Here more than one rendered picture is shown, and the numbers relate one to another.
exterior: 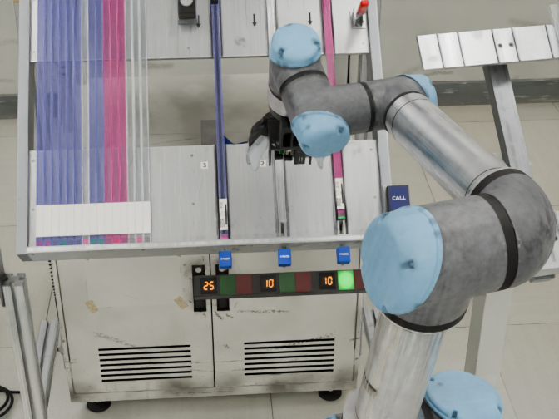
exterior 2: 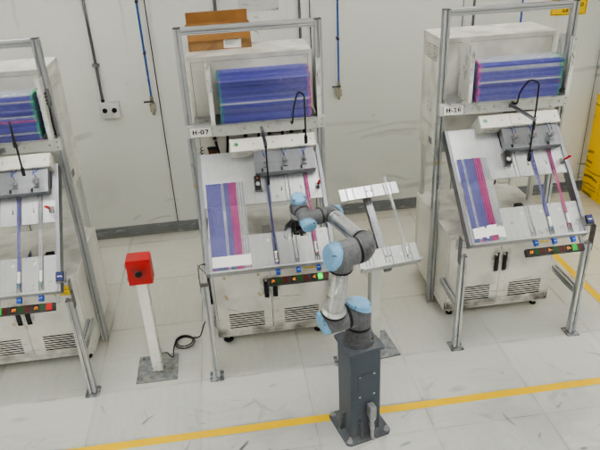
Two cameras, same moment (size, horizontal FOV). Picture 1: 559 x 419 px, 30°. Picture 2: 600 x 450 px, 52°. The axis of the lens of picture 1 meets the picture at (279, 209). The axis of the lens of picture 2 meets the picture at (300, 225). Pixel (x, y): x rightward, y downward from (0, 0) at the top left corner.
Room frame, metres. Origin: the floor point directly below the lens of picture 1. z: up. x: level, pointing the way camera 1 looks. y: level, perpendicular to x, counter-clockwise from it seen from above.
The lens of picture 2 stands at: (-1.25, 0.07, 2.43)
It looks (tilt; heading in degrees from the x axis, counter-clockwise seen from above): 27 degrees down; 358
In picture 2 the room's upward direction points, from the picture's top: 3 degrees counter-clockwise
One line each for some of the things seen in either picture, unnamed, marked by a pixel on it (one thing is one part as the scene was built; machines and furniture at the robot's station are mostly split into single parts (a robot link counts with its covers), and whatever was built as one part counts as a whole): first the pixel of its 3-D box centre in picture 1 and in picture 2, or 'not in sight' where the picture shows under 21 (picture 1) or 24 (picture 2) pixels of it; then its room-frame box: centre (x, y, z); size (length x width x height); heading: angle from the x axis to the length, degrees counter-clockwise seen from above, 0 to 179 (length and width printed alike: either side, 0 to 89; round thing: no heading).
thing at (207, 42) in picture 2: not in sight; (237, 29); (2.40, 0.24, 1.82); 0.68 x 0.30 x 0.20; 94
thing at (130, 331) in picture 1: (209, 238); (267, 270); (2.23, 0.18, 0.31); 0.70 x 0.65 x 0.62; 94
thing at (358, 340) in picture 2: not in sight; (359, 331); (1.14, -0.27, 0.60); 0.15 x 0.15 x 0.10
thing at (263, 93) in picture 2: not in sight; (263, 93); (2.11, 0.11, 1.52); 0.51 x 0.13 x 0.27; 94
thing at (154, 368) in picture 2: not in sight; (147, 315); (1.71, 0.86, 0.39); 0.24 x 0.24 x 0.78; 4
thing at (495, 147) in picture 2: not in sight; (497, 214); (2.16, -1.29, 0.65); 1.01 x 0.73 x 1.29; 4
